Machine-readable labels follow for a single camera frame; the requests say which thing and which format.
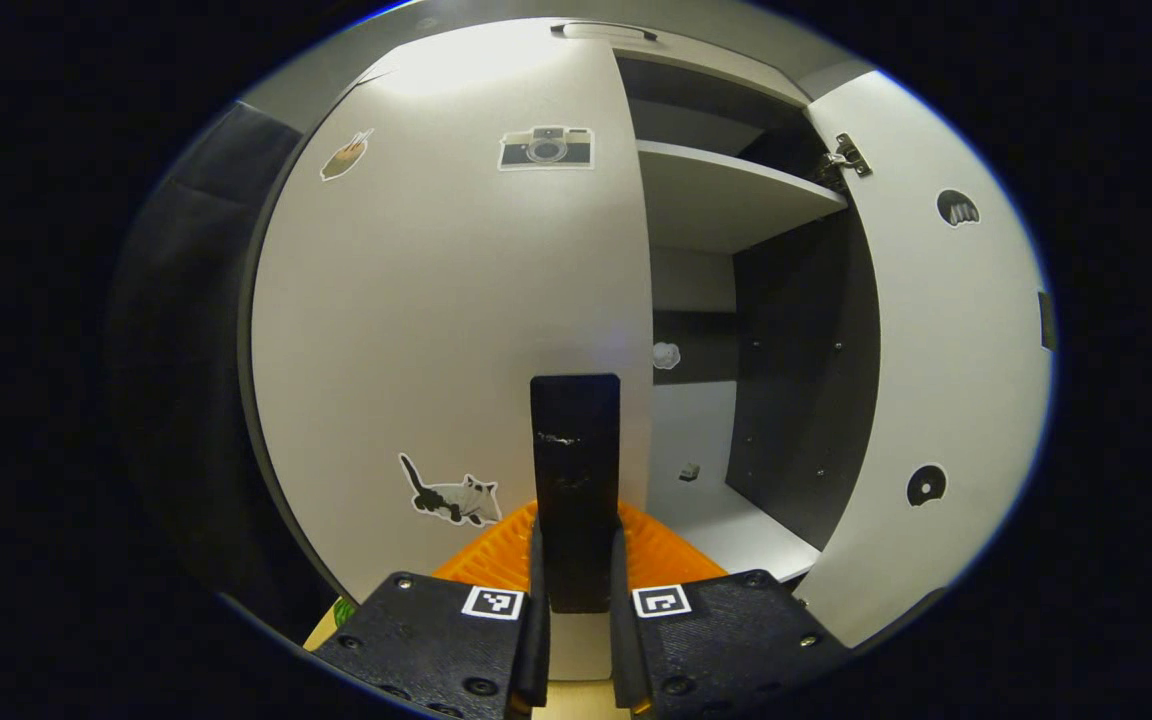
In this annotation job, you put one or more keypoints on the white cabinet shelf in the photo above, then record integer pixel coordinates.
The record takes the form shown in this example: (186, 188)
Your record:
(726, 195)

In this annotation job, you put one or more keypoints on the metal door hinge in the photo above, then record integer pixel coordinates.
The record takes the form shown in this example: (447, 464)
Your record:
(848, 155)

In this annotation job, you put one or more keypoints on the cabinet door with camera sticker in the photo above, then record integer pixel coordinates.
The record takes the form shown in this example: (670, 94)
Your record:
(436, 320)

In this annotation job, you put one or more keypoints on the white cabinet bottom board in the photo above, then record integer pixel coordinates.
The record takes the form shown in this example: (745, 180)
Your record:
(736, 535)

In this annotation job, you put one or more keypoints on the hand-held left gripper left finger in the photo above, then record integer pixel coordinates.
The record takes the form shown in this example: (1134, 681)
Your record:
(436, 640)

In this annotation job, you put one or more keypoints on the small colourful object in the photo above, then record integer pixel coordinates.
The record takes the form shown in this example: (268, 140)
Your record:
(342, 612)

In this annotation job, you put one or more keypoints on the grey double-door shoe cabinet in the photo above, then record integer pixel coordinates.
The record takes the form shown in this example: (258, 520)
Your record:
(801, 380)

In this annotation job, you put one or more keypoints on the cabinet door with headphones sticker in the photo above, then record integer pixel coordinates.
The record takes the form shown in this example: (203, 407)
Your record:
(946, 350)

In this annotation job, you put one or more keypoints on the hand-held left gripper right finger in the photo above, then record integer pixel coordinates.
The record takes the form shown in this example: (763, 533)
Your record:
(726, 640)

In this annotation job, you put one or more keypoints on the black backdrop cloth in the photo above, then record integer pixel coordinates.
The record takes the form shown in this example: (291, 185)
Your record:
(186, 350)

